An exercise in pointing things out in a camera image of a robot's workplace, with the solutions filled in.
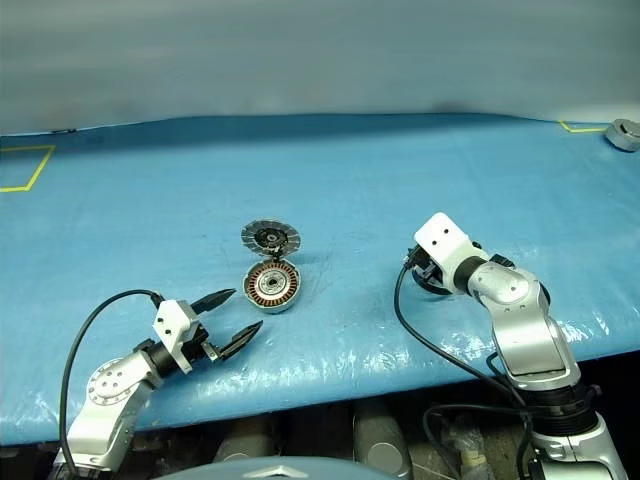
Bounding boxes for slotted grey rotor disc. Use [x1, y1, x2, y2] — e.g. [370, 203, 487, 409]
[240, 217, 301, 257]

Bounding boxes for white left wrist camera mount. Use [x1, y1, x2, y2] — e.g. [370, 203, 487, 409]
[152, 298, 201, 375]

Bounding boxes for large yellow tape square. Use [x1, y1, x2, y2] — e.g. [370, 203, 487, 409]
[0, 144, 57, 194]

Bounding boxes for round motor housing copper windings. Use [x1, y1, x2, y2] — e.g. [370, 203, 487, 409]
[242, 257, 304, 315]

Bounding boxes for grey rounded cylinder shape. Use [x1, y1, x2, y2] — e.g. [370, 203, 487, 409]
[214, 419, 274, 464]
[353, 399, 411, 479]

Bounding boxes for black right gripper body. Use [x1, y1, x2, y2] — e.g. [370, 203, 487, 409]
[402, 245, 444, 288]

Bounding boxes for small yellow tape corner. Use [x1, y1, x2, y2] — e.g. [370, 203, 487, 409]
[558, 119, 609, 134]

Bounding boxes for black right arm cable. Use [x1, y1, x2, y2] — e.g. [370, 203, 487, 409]
[393, 257, 539, 480]

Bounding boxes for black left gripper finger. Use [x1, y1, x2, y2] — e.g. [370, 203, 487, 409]
[219, 321, 265, 362]
[192, 288, 237, 315]

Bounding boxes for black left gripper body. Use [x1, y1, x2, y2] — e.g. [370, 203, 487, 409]
[185, 313, 224, 365]

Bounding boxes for blue plastic table sheet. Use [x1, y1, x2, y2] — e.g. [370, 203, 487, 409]
[0, 114, 640, 446]

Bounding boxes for grey cylindrical motor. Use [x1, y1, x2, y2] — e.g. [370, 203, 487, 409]
[605, 118, 640, 153]

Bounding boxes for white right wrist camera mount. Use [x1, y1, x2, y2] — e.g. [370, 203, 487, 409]
[413, 212, 489, 294]

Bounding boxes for grey robot torso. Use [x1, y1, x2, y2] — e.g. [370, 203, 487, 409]
[187, 452, 371, 480]

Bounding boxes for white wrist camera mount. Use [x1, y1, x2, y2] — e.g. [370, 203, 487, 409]
[152, 298, 201, 375]
[413, 212, 489, 294]

